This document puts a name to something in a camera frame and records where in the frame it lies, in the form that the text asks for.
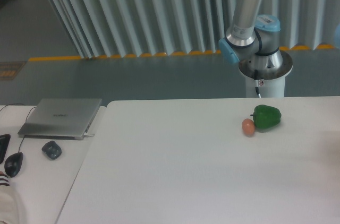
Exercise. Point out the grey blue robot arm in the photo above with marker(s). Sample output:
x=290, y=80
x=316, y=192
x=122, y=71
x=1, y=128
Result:
x=307, y=22

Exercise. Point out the white striped sleeve forearm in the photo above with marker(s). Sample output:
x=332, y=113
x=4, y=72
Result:
x=10, y=202

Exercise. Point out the brown egg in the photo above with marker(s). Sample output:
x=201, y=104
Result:
x=248, y=127

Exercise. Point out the green bell pepper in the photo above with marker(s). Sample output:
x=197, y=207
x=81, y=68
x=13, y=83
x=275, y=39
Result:
x=265, y=117

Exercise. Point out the silver closed laptop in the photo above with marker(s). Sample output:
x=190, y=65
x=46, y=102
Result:
x=61, y=118

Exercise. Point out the black computer mouse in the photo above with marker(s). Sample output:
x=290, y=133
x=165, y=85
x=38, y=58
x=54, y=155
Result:
x=13, y=164

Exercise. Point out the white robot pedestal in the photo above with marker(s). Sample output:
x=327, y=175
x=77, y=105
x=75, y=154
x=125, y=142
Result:
x=267, y=88

